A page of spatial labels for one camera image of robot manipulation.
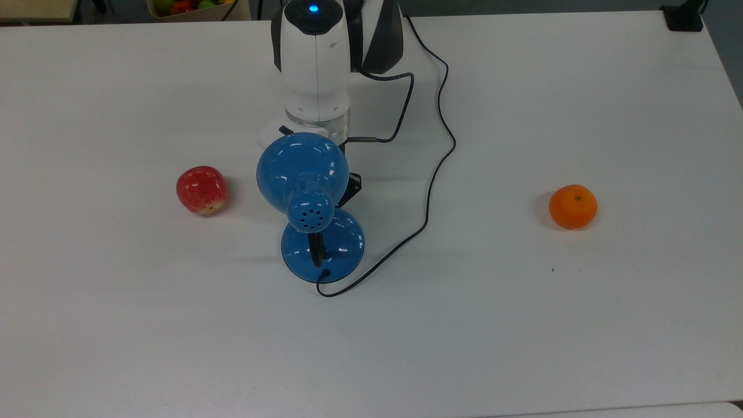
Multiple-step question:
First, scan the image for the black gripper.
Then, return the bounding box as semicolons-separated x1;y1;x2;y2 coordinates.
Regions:
335;172;362;208

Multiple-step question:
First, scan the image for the blue desk lamp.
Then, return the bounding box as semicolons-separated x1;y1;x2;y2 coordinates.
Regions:
256;132;366;284

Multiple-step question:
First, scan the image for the bright red apple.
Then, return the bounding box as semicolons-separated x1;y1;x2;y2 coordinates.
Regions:
176;165;228;215

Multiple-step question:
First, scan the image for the cardboard box of fruit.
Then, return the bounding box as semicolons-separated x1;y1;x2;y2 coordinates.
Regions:
146;0;251;23

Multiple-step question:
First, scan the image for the orange mandarin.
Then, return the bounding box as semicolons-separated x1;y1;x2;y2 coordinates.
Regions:
549;184;598;230

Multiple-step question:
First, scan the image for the wooden tabletop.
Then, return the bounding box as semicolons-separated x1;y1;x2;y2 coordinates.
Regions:
0;0;80;24

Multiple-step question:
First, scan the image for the black table clamp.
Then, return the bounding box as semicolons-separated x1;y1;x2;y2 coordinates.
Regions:
661;0;706;33

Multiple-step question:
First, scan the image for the thin black lamp cable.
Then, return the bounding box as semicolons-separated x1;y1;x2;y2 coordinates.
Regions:
316;16;457;298

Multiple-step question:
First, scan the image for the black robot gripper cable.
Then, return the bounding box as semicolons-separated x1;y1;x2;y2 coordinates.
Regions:
347;67;416;143

